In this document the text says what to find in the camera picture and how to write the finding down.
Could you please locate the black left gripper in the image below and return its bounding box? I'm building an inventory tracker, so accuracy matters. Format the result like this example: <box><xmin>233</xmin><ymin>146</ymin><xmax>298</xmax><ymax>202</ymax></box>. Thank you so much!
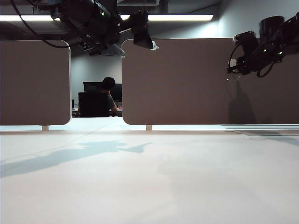
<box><xmin>79</xmin><ymin>0</ymin><xmax>160</xmax><ymax>57</ymax></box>

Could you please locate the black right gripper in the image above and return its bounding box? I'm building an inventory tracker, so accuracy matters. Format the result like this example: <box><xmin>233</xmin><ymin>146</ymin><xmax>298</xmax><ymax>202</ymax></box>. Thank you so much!
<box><xmin>227</xmin><ymin>30</ymin><xmax>267</xmax><ymax>76</ymax></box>

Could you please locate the seated person in background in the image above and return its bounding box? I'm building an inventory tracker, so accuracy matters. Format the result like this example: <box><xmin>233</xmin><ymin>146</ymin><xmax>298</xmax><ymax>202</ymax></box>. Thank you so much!
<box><xmin>100</xmin><ymin>77</ymin><xmax>119</xmax><ymax>117</ymax></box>

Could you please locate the black computer monitor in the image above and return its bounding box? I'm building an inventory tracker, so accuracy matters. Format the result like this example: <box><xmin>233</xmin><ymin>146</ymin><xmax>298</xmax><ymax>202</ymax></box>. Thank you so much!
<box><xmin>111</xmin><ymin>83</ymin><xmax>123</xmax><ymax>102</ymax></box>

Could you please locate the long ceiling light strip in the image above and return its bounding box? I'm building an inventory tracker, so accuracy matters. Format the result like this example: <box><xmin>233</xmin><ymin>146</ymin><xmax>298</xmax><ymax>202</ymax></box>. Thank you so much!
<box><xmin>0</xmin><ymin>14</ymin><xmax>214</xmax><ymax>22</ymax></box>

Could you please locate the right grey desk divider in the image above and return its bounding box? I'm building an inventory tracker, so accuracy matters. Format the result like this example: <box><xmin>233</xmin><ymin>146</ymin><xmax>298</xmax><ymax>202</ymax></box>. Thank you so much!
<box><xmin>121</xmin><ymin>37</ymin><xmax>299</xmax><ymax>126</ymax></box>

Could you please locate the grey desk divider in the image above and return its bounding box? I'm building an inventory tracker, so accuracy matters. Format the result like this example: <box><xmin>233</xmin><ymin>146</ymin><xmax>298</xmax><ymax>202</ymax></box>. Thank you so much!
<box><xmin>0</xmin><ymin>40</ymin><xmax>71</xmax><ymax>126</ymax></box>
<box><xmin>121</xmin><ymin>37</ymin><xmax>299</xmax><ymax>126</ymax></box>

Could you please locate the black office chair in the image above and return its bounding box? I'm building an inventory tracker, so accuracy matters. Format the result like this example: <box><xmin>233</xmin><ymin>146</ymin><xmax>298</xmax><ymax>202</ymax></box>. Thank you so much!
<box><xmin>78</xmin><ymin>81</ymin><xmax>110</xmax><ymax>118</ymax></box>

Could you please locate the left grey desk divider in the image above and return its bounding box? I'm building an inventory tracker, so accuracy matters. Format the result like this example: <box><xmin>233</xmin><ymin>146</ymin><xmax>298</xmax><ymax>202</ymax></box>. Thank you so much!
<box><xmin>0</xmin><ymin>40</ymin><xmax>71</xmax><ymax>126</ymax></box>

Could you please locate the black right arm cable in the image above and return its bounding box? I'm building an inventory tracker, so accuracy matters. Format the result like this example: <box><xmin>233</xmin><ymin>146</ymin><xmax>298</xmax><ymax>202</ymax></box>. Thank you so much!
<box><xmin>256</xmin><ymin>59</ymin><xmax>278</xmax><ymax>78</ymax></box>

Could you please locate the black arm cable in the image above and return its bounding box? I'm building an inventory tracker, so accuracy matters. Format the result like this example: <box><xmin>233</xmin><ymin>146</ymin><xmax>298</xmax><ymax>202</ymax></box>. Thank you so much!
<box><xmin>10</xmin><ymin>0</ymin><xmax>71</xmax><ymax>49</ymax></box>
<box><xmin>256</xmin><ymin>59</ymin><xmax>278</xmax><ymax>78</ymax></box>

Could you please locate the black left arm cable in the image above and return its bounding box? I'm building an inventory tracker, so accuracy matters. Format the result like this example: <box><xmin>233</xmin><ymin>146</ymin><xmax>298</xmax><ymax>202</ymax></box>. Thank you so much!
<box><xmin>10</xmin><ymin>0</ymin><xmax>71</xmax><ymax>49</ymax></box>

